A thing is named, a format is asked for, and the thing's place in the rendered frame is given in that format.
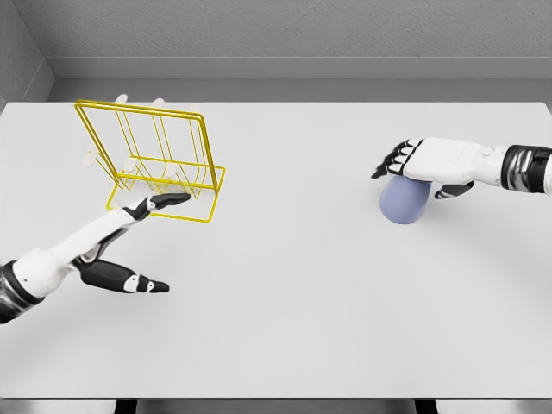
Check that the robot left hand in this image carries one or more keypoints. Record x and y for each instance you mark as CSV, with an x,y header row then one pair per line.
x,y
92,235

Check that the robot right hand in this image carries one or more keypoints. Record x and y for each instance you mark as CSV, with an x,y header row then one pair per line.
x,y
444,160

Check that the lavender blue cup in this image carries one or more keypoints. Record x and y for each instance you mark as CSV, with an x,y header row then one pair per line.
x,y
404,202

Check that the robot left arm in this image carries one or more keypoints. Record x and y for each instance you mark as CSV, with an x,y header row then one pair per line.
x,y
21,280

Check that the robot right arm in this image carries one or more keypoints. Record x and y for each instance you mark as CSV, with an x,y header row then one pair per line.
x,y
517,168

